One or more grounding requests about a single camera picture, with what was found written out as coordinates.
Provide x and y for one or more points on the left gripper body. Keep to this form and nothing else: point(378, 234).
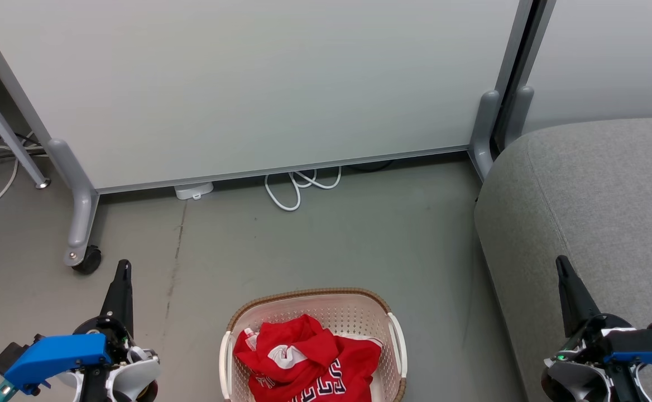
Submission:
point(136, 375)

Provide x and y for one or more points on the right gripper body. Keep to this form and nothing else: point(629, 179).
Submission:
point(577, 379)

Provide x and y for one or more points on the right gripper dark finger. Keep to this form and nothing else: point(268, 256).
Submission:
point(574, 301)

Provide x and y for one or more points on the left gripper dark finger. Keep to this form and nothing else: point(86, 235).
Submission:
point(119, 293)

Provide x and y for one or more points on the red jersey with lettering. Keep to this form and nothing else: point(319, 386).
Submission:
point(354, 363)

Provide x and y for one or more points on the grey fabric sofa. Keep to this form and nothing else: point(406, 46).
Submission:
point(599, 190)

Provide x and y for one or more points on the black caster wheel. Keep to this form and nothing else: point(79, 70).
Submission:
point(89, 261)

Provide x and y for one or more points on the grey partition foot with caster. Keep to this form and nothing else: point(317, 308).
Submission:
point(80, 206)

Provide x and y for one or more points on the white power adapter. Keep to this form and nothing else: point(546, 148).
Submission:
point(193, 190)

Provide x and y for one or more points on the grey metal table leg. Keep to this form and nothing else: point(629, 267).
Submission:
point(8, 134)

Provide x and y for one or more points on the beige plastic laundry basket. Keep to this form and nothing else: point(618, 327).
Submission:
point(331, 310)

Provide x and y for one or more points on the narrow white partition panel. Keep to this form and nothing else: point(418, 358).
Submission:
point(610, 56)

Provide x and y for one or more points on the wide white partition panel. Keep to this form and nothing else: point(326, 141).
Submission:
point(259, 84)

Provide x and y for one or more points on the right blue camera mount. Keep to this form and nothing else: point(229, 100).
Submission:
point(647, 346)

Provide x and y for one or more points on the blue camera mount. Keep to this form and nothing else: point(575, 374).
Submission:
point(647, 346)
point(58, 354)

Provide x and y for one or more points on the left blue camera mount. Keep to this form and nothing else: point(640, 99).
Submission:
point(58, 354)

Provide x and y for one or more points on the left black camera box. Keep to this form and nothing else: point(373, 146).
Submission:
point(9, 356)

